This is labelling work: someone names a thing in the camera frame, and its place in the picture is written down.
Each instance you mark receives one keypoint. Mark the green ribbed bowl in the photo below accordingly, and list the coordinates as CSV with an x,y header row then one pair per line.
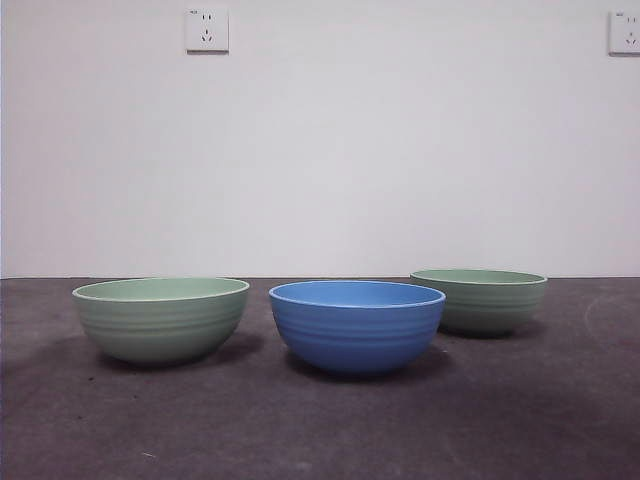
x,y
495,310
160,330

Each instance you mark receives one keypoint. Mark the blue ribbed bowl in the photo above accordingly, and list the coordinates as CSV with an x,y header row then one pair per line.
x,y
357,340

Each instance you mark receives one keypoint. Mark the white wall socket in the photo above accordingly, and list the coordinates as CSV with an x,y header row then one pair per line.
x,y
207,30
625,32

